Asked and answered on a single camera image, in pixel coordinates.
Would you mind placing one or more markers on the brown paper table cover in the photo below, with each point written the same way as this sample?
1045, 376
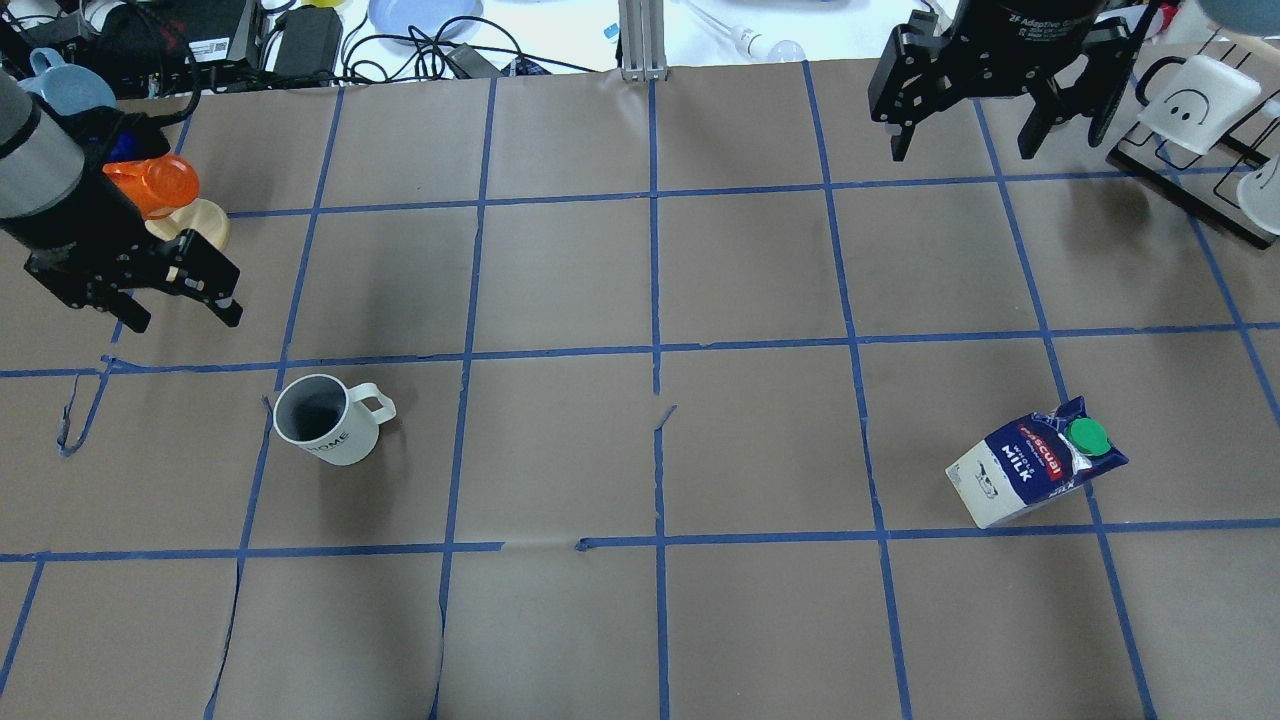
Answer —
679, 371

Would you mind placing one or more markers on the black wire mug rack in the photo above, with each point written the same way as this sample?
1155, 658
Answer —
1219, 187

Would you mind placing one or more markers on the grey white plastic mug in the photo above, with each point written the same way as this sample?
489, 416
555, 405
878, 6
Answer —
327, 419

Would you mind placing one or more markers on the blue white milk carton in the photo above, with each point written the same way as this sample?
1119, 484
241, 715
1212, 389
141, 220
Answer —
1031, 461

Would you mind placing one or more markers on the white light bulb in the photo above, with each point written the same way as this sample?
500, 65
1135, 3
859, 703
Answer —
748, 43

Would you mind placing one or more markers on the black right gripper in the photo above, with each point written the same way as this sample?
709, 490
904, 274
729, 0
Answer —
1030, 22

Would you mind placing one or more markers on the aluminium frame post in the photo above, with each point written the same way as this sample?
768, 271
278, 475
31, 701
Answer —
642, 46

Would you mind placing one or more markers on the white smiley mug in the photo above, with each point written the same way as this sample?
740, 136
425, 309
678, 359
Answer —
1193, 101

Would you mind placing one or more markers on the black power adapter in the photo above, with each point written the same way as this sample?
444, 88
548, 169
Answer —
306, 51

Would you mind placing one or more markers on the orange translucent cup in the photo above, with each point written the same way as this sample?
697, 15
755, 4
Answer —
156, 186

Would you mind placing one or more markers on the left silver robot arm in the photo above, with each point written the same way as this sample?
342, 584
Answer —
88, 243

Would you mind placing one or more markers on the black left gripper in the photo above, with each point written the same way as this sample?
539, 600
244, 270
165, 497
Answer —
62, 228

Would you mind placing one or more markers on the black computer box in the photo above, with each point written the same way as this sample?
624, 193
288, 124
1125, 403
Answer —
166, 34

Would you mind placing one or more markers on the blue ceramic mug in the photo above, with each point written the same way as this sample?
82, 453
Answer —
67, 88

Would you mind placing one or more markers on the blue plastic plate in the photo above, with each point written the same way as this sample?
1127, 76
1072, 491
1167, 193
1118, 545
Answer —
396, 17

